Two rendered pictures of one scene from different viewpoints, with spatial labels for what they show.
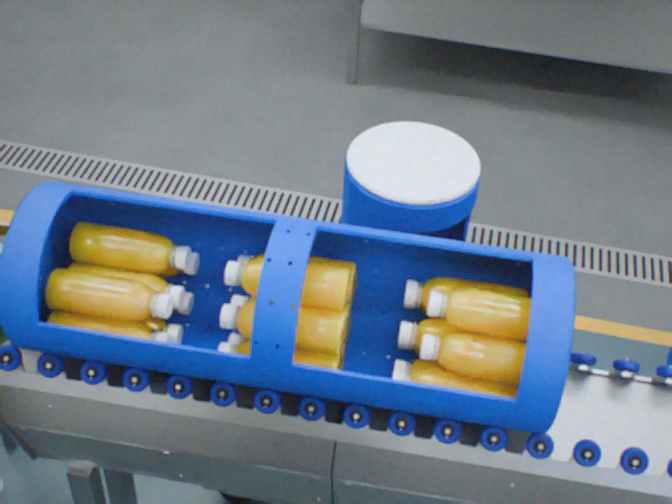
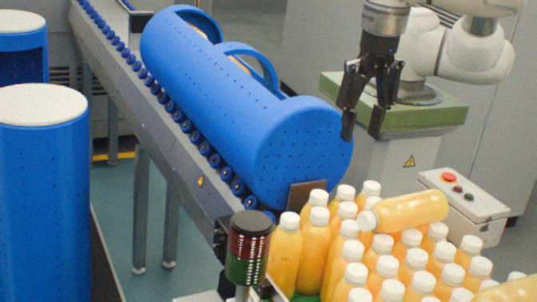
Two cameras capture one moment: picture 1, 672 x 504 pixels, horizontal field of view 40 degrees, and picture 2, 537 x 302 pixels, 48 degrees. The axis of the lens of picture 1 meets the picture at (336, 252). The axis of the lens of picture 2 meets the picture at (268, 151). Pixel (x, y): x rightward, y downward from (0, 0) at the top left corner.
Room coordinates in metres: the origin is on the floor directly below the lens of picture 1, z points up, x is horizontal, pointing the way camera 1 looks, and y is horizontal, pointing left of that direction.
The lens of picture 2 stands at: (1.99, 1.47, 1.76)
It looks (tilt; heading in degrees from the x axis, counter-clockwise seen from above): 27 degrees down; 232
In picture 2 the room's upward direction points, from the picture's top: 8 degrees clockwise
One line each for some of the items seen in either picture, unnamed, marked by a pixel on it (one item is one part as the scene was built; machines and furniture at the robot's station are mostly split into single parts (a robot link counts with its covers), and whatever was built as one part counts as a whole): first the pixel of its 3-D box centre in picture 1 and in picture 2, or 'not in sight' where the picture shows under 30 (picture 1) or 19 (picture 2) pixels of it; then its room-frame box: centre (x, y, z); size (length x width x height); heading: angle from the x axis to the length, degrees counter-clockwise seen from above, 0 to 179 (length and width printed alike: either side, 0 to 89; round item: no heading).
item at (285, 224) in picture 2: not in sight; (289, 220); (1.31, 0.69, 1.09); 0.04 x 0.04 x 0.02
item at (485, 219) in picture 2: not in sight; (457, 207); (0.87, 0.77, 1.05); 0.20 x 0.10 x 0.10; 83
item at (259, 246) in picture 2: not in sight; (249, 236); (1.53, 0.87, 1.23); 0.06 x 0.06 x 0.04
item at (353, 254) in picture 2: not in sight; (353, 249); (1.25, 0.82, 1.09); 0.04 x 0.04 x 0.02
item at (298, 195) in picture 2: not in sight; (303, 202); (1.13, 0.53, 0.99); 0.10 x 0.02 x 0.12; 173
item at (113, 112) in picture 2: not in sight; (113, 113); (0.81, -1.48, 0.31); 0.06 x 0.06 x 0.63; 83
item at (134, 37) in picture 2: not in sight; (141, 31); (0.97, -0.79, 1.00); 0.10 x 0.04 x 0.15; 173
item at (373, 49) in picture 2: not in sight; (376, 53); (1.12, 0.65, 1.41); 0.08 x 0.07 x 0.09; 173
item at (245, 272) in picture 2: not in sight; (246, 260); (1.53, 0.87, 1.18); 0.06 x 0.06 x 0.05
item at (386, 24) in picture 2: not in sight; (384, 17); (1.12, 0.65, 1.48); 0.09 x 0.09 x 0.06
